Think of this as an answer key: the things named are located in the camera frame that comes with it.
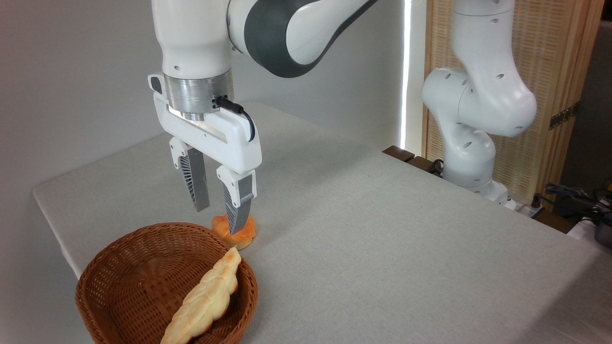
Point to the metal screen hinge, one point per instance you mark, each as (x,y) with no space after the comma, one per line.
(563,116)

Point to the dark wooden block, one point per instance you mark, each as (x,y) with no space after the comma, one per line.
(398,153)
(421,164)

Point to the round orange bread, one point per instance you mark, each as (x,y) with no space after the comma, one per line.
(245,239)

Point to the white power strip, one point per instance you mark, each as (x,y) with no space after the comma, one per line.
(526,209)

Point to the long braided bread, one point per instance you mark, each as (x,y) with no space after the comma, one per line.
(205,296)

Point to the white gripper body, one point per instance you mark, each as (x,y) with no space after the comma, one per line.
(229,136)

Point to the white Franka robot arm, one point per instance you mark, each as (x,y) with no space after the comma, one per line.
(191,38)

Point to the brown wicker basket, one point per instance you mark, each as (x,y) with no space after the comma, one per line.
(134,267)

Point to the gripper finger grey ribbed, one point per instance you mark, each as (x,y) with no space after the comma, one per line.
(236,200)
(197,179)

